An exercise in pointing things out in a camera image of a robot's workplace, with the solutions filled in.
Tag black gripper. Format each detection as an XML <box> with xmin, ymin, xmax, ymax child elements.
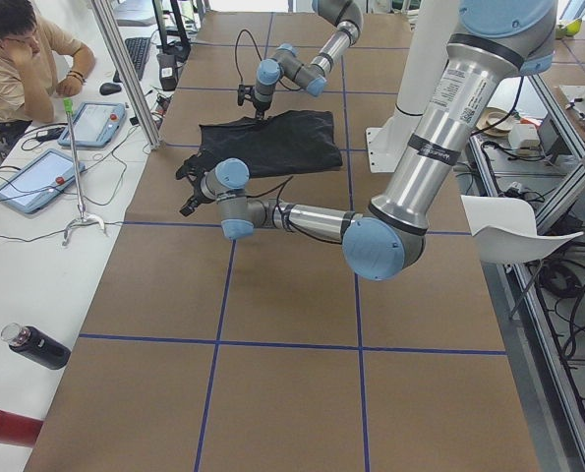
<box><xmin>179</xmin><ymin>174</ymin><xmax>218</xmax><ymax>215</ymax></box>
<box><xmin>252</xmin><ymin>95</ymin><xmax>272</xmax><ymax>123</ymax></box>

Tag black graphic t-shirt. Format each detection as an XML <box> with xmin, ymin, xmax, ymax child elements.
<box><xmin>187</xmin><ymin>110</ymin><xmax>342</xmax><ymax>178</ymax></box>

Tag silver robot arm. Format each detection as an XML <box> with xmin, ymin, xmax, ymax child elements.
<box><xmin>237</xmin><ymin>1</ymin><xmax>364</xmax><ymax>120</ymax></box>
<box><xmin>176</xmin><ymin>1</ymin><xmax>556</xmax><ymax>280</ymax></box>

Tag upper teach pendant tablet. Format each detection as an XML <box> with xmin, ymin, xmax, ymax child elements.
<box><xmin>66</xmin><ymin>102</ymin><xmax>126</xmax><ymax>148</ymax></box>

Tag teach pendant tablet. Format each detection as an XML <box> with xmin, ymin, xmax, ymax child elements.
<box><xmin>66</xmin><ymin>102</ymin><xmax>126</xmax><ymax>148</ymax></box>
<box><xmin>0</xmin><ymin>149</ymin><xmax>75</xmax><ymax>214</ymax></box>

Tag black keyboard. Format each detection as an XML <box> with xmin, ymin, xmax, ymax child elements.
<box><xmin>124</xmin><ymin>36</ymin><xmax>151</xmax><ymax>80</ymax></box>

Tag black computer mouse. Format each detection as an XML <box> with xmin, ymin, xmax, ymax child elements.
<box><xmin>99</xmin><ymin>83</ymin><xmax>122</xmax><ymax>96</ymax></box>

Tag lower teach pendant tablet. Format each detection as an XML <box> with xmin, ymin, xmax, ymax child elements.
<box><xmin>0</xmin><ymin>149</ymin><xmax>75</xmax><ymax>214</ymax></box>

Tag metal reacher grabber tool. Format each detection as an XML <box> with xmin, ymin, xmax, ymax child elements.
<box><xmin>62</xmin><ymin>98</ymin><xmax>106</xmax><ymax>247</ymax></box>

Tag black water bottle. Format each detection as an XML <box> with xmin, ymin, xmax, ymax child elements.
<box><xmin>0</xmin><ymin>323</ymin><xmax>71</xmax><ymax>370</ymax></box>

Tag seated person in beige shirt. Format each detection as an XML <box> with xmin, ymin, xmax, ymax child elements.
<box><xmin>0</xmin><ymin>1</ymin><xmax>95</xmax><ymax>148</ymax></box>

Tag wooden plate stack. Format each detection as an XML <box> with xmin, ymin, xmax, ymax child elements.
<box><xmin>471</xmin><ymin>107</ymin><xmax>518</xmax><ymax>138</ymax></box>

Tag white power adapter box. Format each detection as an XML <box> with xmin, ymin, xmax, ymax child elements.
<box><xmin>507</xmin><ymin>123</ymin><xmax>541</xmax><ymax>154</ymax></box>

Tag white plastic chair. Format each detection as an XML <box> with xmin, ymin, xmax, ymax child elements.
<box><xmin>461</xmin><ymin>195</ymin><xmax>584</xmax><ymax>265</ymax></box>

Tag red bottle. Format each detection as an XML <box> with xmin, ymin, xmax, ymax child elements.
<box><xmin>0</xmin><ymin>410</ymin><xmax>43</xmax><ymax>447</ymax></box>

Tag black braided camera cable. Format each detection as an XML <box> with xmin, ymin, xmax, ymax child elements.
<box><xmin>242</xmin><ymin>176</ymin><xmax>342</xmax><ymax>242</ymax></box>
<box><xmin>233</xmin><ymin>28</ymin><xmax>266</xmax><ymax>89</ymax></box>

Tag aluminium frame post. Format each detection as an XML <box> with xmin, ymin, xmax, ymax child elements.
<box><xmin>89</xmin><ymin>0</ymin><xmax>161</xmax><ymax>150</ymax></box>

